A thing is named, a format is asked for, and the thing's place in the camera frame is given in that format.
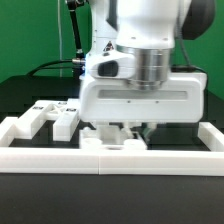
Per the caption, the black cable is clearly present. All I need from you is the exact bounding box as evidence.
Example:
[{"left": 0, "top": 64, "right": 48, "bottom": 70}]
[{"left": 27, "top": 59, "right": 75, "bottom": 77}]

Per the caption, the white chair seat part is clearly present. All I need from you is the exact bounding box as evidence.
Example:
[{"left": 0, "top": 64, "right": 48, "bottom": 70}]
[{"left": 79, "top": 125, "right": 147, "bottom": 150}]

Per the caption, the white U-shaped fence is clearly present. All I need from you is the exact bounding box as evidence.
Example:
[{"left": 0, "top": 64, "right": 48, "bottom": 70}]
[{"left": 0, "top": 117, "right": 224, "bottom": 176}]

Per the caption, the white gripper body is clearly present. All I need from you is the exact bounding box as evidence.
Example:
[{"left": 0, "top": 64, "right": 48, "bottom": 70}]
[{"left": 79, "top": 60, "right": 207, "bottom": 123}]

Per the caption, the white chair back frame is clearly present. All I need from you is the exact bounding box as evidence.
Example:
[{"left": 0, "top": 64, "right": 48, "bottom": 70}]
[{"left": 15, "top": 98, "right": 79, "bottom": 142}]

